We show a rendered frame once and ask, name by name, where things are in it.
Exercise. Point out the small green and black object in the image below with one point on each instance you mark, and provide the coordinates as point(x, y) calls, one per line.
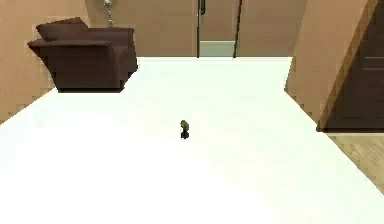
point(184, 128)

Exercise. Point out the dark brown armchair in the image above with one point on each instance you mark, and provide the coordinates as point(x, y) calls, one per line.
point(83, 60)

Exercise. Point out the silver floor lamp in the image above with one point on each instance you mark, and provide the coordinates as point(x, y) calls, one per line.
point(108, 11)

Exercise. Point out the dark brown room door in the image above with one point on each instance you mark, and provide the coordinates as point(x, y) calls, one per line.
point(361, 76)

